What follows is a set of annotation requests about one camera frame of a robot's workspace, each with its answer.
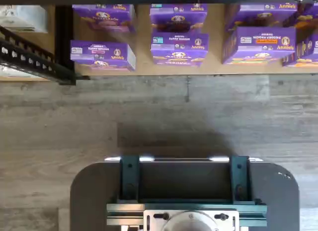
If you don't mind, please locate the wooden shelf board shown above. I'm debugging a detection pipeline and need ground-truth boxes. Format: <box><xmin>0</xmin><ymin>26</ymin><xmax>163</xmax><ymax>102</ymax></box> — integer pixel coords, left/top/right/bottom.
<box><xmin>73</xmin><ymin>4</ymin><xmax>318</xmax><ymax>77</ymax></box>

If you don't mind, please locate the purple Annie's box orange label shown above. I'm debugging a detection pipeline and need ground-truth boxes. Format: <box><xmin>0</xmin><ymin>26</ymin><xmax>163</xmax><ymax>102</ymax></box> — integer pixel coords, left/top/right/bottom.
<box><xmin>221</xmin><ymin>26</ymin><xmax>297</xmax><ymax>66</ymax></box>

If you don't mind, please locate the black shelf side beam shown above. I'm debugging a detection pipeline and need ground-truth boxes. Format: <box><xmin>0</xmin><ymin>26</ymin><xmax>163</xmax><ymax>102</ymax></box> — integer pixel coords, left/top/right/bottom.
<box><xmin>55</xmin><ymin>4</ymin><xmax>77</xmax><ymax>85</ymax></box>

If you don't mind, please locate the shiny metal bar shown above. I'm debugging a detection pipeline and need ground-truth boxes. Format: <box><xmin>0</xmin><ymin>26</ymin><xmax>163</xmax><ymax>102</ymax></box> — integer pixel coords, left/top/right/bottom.
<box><xmin>104</xmin><ymin>155</ymin><xmax>264</xmax><ymax>163</ymax></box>

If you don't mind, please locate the silver robot mounting plate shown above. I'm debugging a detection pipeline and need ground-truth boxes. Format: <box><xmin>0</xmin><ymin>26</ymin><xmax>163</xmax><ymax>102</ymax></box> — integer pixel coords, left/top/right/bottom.
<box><xmin>143</xmin><ymin>209</ymin><xmax>240</xmax><ymax>231</ymax></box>

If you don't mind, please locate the white black-patterned carton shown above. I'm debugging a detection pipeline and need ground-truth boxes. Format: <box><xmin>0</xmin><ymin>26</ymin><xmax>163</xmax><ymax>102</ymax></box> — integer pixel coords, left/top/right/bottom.
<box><xmin>0</xmin><ymin>4</ymin><xmax>48</xmax><ymax>33</ymax></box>

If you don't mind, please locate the teal aluminium frame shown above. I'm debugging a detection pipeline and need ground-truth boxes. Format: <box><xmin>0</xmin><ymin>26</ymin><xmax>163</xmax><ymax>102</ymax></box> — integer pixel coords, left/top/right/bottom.
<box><xmin>106</xmin><ymin>155</ymin><xmax>268</xmax><ymax>227</ymax></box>

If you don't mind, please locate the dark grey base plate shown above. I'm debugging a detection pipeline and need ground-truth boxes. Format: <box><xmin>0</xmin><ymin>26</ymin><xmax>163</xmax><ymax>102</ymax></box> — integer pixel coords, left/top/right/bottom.
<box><xmin>70</xmin><ymin>161</ymin><xmax>300</xmax><ymax>231</ymax></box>

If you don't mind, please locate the black perforated shelf post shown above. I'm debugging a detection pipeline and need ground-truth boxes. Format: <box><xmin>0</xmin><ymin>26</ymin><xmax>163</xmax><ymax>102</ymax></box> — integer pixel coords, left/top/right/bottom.
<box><xmin>0</xmin><ymin>39</ymin><xmax>77</xmax><ymax>86</ymax></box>
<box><xmin>0</xmin><ymin>25</ymin><xmax>56</xmax><ymax>63</ymax></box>

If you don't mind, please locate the black shelf upright frame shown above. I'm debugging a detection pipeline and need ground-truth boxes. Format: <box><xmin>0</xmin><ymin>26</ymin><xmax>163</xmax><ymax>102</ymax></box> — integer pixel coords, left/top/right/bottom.
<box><xmin>0</xmin><ymin>4</ymin><xmax>56</xmax><ymax>82</ymax></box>

